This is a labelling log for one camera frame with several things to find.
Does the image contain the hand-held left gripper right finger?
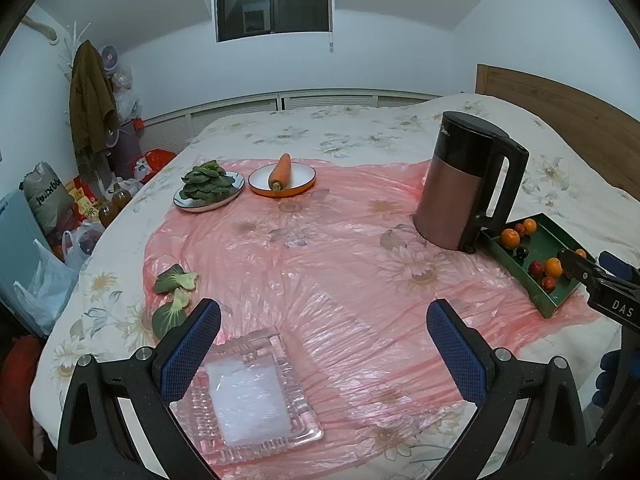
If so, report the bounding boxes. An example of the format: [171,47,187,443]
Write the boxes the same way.
[426,299,591,480]

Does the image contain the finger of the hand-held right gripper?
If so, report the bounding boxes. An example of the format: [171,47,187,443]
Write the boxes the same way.
[598,251,640,283]
[557,247,640,295]

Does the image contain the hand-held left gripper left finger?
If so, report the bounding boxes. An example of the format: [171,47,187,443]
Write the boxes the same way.
[57,298,222,480]

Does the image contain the green metal tray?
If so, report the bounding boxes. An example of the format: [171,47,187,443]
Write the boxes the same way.
[481,212,596,318]

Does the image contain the person's right hand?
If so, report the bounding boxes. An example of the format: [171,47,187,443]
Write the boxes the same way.
[595,350,622,406]

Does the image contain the bok choy leaf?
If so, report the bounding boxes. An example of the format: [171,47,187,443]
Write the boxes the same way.
[151,287,192,339]
[153,265,199,295]

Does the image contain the clear glass dish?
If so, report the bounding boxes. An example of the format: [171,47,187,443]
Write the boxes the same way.
[170,327,323,456]

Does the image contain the copper and black kettle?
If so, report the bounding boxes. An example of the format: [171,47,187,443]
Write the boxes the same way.
[411,111,530,252]

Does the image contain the pink plastic sheet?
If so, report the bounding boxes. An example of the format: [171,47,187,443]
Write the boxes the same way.
[142,157,616,466]

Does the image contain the white plastic bag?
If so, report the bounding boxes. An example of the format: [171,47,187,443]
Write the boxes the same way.
[62,220,106,271]

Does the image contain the clear plastic bag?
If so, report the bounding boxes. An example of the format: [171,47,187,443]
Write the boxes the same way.
[12,239,81,333]

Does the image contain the white plate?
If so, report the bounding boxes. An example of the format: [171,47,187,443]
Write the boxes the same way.
[173,171,246,212]

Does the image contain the pile of green leaves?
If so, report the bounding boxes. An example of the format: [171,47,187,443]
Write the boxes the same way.
[180,160,237,202]

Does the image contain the wooden headboard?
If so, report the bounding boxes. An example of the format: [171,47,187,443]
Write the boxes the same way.
[475,63,640,196]

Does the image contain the red cushion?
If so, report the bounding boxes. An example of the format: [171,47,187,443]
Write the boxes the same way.
[0,335,46,428]

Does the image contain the yellow and red boxes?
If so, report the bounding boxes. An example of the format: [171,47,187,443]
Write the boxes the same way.
[65,177,101,221]

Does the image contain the red bag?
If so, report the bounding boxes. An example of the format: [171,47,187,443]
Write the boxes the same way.
[132,149,176,183]

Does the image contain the carrot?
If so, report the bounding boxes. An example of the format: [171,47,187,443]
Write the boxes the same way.
[269,153,292,194]

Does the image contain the light blue suitcase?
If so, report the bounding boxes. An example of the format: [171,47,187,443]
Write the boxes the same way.
[0,190,46,336]

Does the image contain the orange rimmed plate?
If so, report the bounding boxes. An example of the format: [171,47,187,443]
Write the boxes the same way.
[248,162,317,197]

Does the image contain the grey bag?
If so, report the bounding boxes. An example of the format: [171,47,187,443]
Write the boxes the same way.
[22,161,76,233]

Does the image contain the purple bin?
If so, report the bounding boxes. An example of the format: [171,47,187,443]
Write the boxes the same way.
[107,120,143,178]

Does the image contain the white radiator cover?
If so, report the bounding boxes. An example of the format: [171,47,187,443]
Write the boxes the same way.
[135,89,441,156]

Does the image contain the hanging plastic bags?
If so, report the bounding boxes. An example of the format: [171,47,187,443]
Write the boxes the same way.
[112,65,138,121]

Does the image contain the brown coat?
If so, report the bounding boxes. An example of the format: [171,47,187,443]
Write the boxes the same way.
[68,40,121,176]

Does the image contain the white coat rack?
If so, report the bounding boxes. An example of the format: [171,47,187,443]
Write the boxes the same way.
[59,21,93,76]

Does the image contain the dark window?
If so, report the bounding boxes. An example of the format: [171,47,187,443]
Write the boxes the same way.
[215,0,333,43]

